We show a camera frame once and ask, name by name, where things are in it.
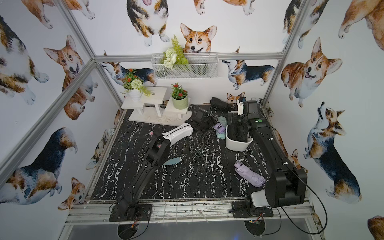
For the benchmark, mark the white wooden step shelf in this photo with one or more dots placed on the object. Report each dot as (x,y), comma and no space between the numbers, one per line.
(158,108)

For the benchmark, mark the lilac umbrella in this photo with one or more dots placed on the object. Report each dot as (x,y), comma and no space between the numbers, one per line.
(220,128)
(245,172)

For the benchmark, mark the lilac umbrella back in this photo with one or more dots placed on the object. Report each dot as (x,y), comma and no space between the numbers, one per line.
(220,128)

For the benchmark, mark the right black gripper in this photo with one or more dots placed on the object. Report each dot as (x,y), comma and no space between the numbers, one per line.
(237,114)

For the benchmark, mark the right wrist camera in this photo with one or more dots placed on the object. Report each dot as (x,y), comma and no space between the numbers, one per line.
(240,108)

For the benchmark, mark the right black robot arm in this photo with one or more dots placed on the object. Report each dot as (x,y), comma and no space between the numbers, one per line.
(287,185)

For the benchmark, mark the black folded umbrella back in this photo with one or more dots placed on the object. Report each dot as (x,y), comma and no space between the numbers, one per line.
(220,105)

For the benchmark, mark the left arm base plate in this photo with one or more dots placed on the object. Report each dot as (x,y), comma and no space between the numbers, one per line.
(141,212)

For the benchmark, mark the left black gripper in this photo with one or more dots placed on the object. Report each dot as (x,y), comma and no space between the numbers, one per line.
(202,121)

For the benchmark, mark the white wire wall basket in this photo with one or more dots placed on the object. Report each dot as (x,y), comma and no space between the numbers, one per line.
(198,66)

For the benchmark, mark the green pot red flowers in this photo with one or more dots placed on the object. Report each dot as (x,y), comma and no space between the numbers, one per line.
(179,97)

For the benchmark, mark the lilac umbrella front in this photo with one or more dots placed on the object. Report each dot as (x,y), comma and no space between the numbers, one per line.
(245,172)

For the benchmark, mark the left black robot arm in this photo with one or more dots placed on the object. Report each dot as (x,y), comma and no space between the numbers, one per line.
(128,206)

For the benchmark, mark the white plastic storage box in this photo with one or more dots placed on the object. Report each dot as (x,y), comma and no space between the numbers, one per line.
(236,145)

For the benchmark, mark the mint green umbrella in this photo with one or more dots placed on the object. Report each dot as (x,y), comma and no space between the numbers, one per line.
(223,121)

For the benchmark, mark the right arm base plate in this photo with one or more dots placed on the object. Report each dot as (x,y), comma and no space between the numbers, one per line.
(248,210)

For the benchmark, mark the fern and white flowers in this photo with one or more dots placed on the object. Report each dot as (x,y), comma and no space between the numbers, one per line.
(174,55)

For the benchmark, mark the white pot mixed flowers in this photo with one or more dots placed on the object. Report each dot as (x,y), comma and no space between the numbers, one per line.
(134,83)

